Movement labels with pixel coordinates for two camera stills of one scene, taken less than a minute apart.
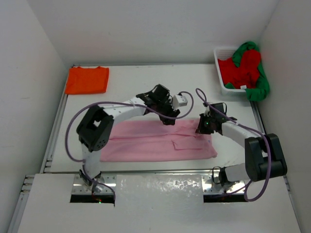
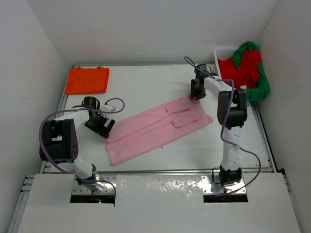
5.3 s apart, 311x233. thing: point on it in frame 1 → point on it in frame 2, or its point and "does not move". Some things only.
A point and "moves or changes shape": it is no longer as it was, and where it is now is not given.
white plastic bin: [224, 53] does not move
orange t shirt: [82, 80] does not move
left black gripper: [171, 109] → [101, 129]
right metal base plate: [212, 185] does not move
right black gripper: [200, 129] → [194, 93]
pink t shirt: [153, 141] moves or changes shape
